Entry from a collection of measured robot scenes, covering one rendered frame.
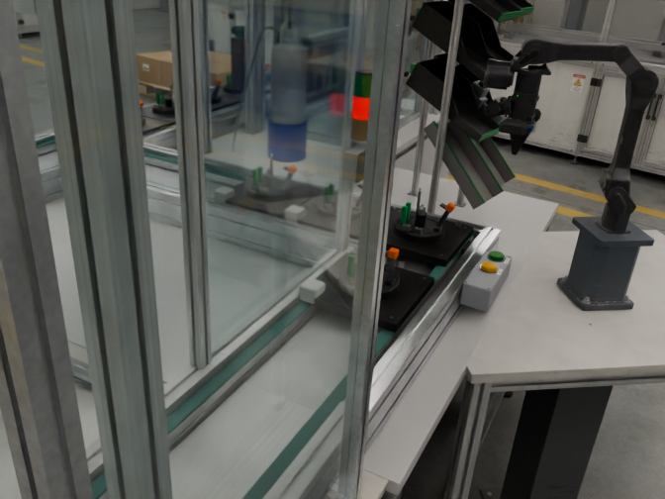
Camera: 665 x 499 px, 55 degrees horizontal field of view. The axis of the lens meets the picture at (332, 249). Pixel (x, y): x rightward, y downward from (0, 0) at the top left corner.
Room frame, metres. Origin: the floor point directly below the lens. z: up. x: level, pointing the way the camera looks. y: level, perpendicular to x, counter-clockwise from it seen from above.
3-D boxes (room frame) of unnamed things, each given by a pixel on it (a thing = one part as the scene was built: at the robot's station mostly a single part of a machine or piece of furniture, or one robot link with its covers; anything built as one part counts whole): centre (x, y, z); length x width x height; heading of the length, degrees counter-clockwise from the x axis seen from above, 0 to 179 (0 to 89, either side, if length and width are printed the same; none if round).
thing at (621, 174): (1.48, -0.68, 1.30); 0.07 x 0.06 x 0.32; 169
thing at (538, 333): (1.53, -0.70, 0.84); 0.90 x 0.70 x 0.03; 100
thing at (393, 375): (1.26, -0.25, 0.91); 0.89 x 0.06 x 0.11; 154
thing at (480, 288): (1.40, -0.39, 0.93); 0.21 x 0.07 x 0.06; 154
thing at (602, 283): (1.48, -0.71, 0.96); 0.15 x 0.15 x 0.20; 10
